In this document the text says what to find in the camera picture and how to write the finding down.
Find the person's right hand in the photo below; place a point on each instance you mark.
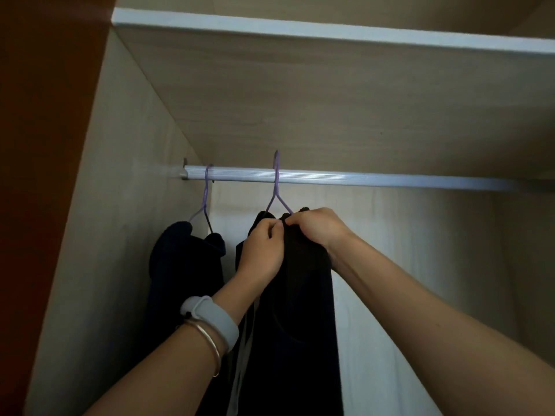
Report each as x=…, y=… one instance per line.
x=321, y=227

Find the person's left hand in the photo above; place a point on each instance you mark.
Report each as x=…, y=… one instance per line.
x=260, y=255

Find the person's left thumb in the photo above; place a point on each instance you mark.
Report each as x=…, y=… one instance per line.
x=278, y=242

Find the person's right fingers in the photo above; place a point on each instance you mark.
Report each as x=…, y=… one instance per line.
x=297, y=220

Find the black garment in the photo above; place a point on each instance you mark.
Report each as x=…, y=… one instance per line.
x=295, y=324

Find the person's right forearm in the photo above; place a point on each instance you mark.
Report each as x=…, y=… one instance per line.
x=442, y=333

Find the person's left forearm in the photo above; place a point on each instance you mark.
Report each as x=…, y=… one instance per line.
x=173, y=359

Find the silver closet rod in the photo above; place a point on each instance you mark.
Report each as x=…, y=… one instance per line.
x=355, y=177

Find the grey smartwatch band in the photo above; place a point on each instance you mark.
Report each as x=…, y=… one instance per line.
x=214, y=318

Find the dark navy hanging garment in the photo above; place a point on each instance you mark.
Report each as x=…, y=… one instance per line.
x=182, y=290

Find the wooden wardrobe shelf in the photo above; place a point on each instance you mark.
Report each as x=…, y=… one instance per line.
x=329, y=82

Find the reddish brown wardrobe door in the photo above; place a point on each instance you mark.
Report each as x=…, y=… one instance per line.
x=43, y=190

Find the metal rod bracket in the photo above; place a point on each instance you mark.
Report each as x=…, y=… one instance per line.
x=184, y=168

